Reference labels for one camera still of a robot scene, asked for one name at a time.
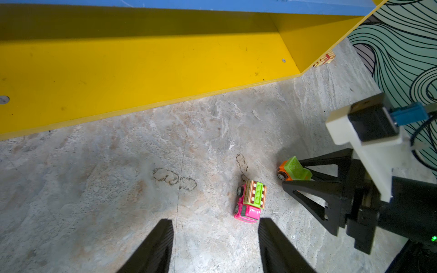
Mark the red patterned small box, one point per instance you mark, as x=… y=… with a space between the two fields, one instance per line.
x=325 y=59

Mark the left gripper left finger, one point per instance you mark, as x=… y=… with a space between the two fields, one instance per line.
x=154 y=254

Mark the yellow toy shelf unit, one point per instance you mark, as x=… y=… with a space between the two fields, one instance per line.
x=65 y=63

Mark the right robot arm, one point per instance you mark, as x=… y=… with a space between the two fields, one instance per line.
x=411 y=212

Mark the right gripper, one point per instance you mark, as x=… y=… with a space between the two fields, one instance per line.
x=352 y=205

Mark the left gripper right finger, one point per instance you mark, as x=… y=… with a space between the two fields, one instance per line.
x=278 y=255

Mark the green orange flatbed truck toy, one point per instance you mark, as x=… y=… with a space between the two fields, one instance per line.
x=292 y=169

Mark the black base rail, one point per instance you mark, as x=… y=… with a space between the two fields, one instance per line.
x=415 y=257

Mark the magenta brown truck toy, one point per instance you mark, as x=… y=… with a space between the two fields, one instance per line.
x=252 y=200

